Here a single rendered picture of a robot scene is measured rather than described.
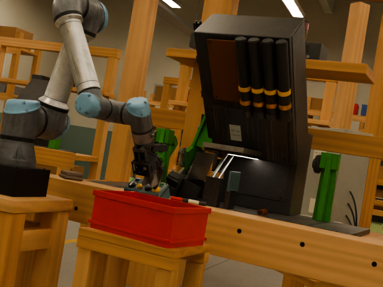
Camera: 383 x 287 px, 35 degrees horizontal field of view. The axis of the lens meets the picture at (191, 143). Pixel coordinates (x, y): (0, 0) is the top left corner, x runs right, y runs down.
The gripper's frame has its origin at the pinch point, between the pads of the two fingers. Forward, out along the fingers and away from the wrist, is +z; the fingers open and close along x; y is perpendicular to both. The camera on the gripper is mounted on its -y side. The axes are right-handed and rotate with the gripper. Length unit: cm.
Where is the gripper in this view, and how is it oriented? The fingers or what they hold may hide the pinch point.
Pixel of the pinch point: (155, 185)
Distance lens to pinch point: 218.5
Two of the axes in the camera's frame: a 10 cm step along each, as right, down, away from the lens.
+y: -4.4, 5.0, -7.5
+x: 8.9, 1.4, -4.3
